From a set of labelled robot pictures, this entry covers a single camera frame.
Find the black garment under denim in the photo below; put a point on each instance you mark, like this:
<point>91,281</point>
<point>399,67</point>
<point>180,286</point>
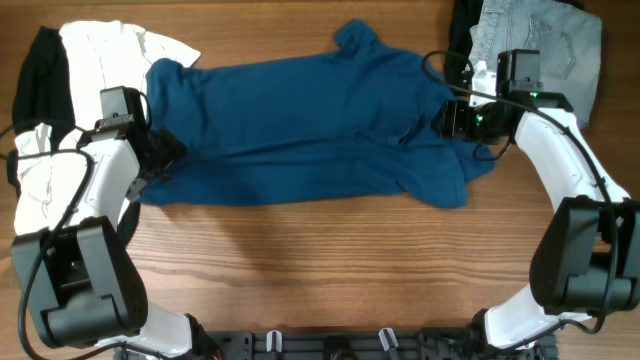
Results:
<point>465,15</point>

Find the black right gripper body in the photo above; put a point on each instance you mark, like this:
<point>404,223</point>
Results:
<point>471,124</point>

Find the white crumpled shirt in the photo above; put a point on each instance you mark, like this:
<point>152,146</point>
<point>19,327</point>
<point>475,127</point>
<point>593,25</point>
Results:
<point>103,55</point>

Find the light blue denim shorts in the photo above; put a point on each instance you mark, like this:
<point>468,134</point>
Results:
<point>567,38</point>

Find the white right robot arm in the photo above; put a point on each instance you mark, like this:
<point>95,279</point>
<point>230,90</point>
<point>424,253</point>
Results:
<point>587,264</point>

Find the teal blue polo shirt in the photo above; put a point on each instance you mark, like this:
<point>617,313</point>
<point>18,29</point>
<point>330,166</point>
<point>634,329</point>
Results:
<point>353,122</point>

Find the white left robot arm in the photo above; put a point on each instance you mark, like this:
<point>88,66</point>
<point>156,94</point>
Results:
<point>76,212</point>

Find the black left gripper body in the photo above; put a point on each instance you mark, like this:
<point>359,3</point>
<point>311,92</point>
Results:
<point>166,151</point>

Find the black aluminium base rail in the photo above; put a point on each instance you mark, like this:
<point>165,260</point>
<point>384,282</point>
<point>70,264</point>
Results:
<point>385,344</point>

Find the black garment under white shirt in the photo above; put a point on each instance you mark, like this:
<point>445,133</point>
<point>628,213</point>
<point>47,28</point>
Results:
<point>42,80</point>

